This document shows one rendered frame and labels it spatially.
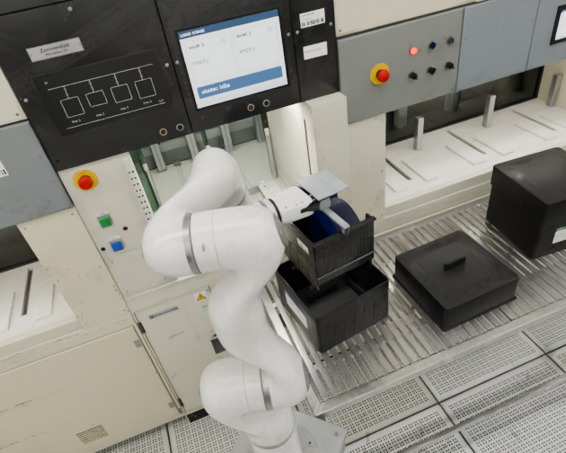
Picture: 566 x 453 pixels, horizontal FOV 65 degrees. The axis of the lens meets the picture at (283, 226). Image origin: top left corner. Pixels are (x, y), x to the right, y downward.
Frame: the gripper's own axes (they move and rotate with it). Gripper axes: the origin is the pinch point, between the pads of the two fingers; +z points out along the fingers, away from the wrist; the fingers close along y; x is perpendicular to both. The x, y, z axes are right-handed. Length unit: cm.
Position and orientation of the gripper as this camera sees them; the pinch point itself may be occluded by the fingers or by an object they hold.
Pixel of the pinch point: (321, 190)
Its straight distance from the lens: 125.6
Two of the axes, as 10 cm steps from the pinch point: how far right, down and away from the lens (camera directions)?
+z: 8.7, -3.9, 3.0
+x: -1.4, -7.8, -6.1
